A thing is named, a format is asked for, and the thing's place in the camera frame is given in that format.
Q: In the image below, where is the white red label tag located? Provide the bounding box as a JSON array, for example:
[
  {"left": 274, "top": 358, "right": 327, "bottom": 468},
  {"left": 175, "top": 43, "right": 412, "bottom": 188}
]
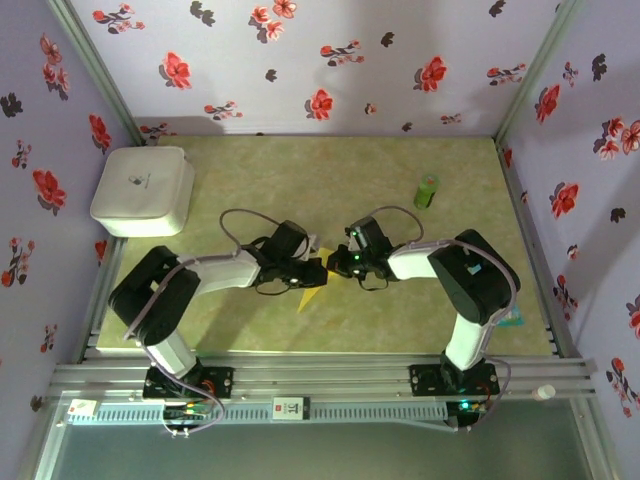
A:
[{"left": 272, "top": 396, "right": 312, "bottom": 421}]

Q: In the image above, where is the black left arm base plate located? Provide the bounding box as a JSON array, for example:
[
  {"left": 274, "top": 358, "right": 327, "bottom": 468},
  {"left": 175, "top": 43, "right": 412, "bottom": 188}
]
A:
[{"left": 143, "top": 367, "right": 235, "bottom": 400}]

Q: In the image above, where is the yellow paper sheet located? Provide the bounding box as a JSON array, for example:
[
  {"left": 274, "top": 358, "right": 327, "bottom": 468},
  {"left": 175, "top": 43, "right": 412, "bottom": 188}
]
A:
[{"left": 295, "top": 247, "right": 336, "bottom": 315}]

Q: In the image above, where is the grey slotted cable duct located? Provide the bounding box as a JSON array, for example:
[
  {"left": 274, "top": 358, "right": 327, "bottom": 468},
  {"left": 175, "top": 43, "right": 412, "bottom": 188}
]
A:
[{"left": 69, "top": 402, "right": 449, "bottom": 426}]

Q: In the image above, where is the white plastic lidded box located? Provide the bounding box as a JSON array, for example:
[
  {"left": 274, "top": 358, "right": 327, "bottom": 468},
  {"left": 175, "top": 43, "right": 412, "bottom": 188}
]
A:
[{"left": 89, "top": 145, "right": 196, "bottom": 239}]

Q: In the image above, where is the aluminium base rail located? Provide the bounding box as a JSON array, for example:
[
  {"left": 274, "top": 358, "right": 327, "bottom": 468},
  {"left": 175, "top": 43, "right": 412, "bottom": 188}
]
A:
[{"left": 49, "top": 352, "right": 599, "bottom": 401}]

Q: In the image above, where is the white card with red mark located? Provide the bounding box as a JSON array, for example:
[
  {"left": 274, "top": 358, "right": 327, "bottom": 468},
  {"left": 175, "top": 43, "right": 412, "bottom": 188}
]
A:
[{"left": 68, "top": 398, "right": 99, "bottom": 419}]

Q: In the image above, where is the blue snack packet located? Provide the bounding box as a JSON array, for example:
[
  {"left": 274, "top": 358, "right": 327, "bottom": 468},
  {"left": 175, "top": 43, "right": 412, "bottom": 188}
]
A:
[{"left": 494, "top": 304, "right": 526, "bottom": 329}]

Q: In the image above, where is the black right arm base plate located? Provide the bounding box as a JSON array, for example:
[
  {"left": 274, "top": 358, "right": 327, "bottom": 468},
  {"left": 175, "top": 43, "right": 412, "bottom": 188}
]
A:
[{"left": 408, "top": 363, "right": 500, "bottom": 397}]

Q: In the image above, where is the aluminium frame post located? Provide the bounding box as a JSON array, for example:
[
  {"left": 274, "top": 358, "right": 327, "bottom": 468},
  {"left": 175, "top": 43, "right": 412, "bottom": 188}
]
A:
[
  {"left": 492, "top": 0, "right": 586, "bottom": 144},
  {"left": 47, "top": 0, "right": 146, "bottom": 146}
]

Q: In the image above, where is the green bottle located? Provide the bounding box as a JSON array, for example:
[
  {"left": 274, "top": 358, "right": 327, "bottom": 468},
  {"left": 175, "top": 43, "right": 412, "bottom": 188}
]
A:
[{"left": 412, "top": 173, "right": 441, "bottom": 210}]

